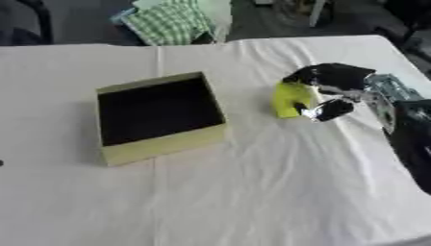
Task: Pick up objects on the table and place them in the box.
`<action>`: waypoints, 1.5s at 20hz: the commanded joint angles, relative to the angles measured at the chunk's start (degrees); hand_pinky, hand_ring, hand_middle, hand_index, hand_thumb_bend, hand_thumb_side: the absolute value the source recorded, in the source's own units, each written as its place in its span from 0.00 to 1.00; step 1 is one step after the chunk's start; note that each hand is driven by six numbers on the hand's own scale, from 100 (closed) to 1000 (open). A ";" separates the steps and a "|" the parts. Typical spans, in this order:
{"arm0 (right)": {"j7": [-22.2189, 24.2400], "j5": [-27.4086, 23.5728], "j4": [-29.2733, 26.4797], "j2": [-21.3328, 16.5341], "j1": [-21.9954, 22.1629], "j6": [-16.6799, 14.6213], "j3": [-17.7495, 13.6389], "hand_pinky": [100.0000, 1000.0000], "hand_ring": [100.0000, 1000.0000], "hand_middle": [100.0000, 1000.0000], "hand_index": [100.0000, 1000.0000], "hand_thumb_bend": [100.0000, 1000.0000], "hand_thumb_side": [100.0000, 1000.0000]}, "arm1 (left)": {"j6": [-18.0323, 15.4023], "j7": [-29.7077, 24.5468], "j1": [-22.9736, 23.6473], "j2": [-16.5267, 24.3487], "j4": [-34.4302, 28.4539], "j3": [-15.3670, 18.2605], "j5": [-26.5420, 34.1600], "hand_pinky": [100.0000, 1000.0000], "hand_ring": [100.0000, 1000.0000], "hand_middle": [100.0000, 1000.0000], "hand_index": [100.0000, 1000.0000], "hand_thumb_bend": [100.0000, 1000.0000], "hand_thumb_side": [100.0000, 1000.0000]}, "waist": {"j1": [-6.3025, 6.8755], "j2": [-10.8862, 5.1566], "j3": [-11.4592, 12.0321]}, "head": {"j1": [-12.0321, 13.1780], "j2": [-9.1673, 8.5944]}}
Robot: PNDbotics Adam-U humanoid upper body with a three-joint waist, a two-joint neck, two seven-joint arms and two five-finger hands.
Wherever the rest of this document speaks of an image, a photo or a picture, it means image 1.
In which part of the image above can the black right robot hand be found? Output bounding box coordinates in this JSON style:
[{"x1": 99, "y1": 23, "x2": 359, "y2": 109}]
[{"x1": 281, "y1": 62, "x2": 377, "y2": 123}]

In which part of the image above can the tan cardboard box black inside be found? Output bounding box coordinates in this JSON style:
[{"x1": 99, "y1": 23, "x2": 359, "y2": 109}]
[{"x1": 94, "y1": 71, "x2": 229, "y2": 167}]

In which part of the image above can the black office chair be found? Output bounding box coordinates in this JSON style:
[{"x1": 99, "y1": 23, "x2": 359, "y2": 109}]
[{"x1": 371, "y1": 0, "x2": 431, "y2": 62}]

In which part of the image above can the green white checked cloth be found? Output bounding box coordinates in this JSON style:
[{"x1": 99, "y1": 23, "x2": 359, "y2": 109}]
[{"x1": 109, "y1": 0, "x2": 235, "y2": 47}]

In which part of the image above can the yellow block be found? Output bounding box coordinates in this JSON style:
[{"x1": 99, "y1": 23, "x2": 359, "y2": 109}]
[{"x1": 269, "y1": 81, "x2": 317, "y2": 119}]

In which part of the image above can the white table leg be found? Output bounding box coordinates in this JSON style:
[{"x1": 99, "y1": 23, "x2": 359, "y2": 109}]
[{"x1": 308, "y1": 0, "x2": 329, "y2": 28}]

